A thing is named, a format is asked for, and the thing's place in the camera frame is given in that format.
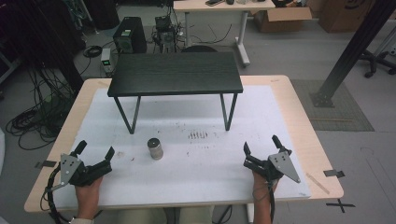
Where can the round black stool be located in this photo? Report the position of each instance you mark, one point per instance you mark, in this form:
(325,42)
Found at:
(199,48)

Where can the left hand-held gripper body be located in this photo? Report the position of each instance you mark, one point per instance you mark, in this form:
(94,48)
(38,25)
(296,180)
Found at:
(90,172)

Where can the white table mat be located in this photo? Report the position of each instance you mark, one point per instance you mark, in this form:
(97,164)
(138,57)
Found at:
(193,177)

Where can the small black table shelf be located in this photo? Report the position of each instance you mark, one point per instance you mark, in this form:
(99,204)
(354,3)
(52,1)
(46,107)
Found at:
(174,73)

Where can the person's right hand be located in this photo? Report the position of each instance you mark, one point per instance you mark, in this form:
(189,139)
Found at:
(261,188)

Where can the black curtain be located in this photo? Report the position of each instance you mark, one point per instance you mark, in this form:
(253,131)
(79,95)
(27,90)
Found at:
(34,31)

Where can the open cardboard box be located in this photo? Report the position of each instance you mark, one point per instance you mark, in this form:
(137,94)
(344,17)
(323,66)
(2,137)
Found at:
(280,20)

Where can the black office chair base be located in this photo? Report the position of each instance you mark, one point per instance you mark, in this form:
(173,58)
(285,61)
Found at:
(375,60)

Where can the black computer tower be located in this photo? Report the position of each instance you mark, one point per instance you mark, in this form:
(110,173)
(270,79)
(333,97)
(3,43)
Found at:
(130,34)

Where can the large brown cardboard box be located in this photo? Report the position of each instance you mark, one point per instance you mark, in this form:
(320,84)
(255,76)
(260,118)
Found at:
(342,15)

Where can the person's left hand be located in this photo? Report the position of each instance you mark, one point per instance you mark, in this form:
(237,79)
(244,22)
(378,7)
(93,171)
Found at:
(87,197)

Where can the light wooden table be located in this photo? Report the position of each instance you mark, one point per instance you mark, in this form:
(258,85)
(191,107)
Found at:
(303,130)

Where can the white desk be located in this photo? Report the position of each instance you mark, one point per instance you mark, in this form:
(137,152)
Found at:
(218,6)

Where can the black tape strip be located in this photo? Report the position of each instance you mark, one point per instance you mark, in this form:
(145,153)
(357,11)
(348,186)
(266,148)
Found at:
(46,163)
(334,173)

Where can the dark smartphone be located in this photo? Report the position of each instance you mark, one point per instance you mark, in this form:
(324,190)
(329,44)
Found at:
(214,2)

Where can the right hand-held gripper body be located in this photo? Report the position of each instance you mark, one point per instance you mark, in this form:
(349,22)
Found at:
(281,161)

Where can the grey floor mat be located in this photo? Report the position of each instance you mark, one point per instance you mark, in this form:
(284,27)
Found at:
(345,115)

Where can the black electronic device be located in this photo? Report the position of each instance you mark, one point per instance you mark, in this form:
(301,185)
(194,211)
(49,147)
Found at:
(165,32)

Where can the grey power supply unit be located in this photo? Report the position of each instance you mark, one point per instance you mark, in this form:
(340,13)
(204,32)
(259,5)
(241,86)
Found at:
(106,60)

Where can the silver metal can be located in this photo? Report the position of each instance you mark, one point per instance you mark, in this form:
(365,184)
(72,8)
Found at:
(155,150)

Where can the black metal column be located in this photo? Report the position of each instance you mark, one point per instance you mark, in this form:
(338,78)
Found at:
(351,51)

